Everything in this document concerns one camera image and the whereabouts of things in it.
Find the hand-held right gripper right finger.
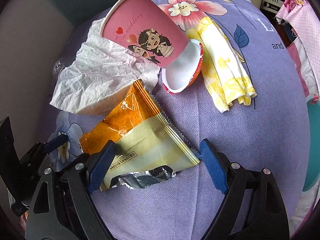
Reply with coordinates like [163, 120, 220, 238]
[199, 138, 288, 240]

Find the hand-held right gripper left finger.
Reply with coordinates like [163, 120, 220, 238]
[25, 140, 116, 240]

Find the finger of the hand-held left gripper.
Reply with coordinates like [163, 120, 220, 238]
[42, 133, 68, 154]

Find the yellow and orange snack wrapper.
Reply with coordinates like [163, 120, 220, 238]
[79, 79, 202, 191]

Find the teal trash bin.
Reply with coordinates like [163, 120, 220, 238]
[301, 97, 320, 193]

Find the purple floral tablecloth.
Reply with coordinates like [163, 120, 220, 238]
[41, 0, 309, 240]

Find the crumpled white tissue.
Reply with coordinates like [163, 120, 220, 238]
[49, 19, 159, 115]

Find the red and white bowl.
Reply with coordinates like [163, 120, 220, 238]
[161, 39, 204, 95]

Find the yellow floral napkin pack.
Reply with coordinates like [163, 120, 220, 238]
[186, 17, 257, 113]

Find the pink patterned cloth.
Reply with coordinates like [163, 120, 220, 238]
[287, 44, 310, 90]

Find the pink paper cup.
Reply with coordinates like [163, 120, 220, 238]
[99, 0, 192, 68]

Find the grey-blue curtain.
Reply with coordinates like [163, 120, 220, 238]
[37, 0, 140, 33]

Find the white cabinet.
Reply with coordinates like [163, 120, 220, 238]
[260, 0, 288, 13]

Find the pink floral blanket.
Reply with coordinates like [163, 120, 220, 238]
[275, 0, 320, 220]

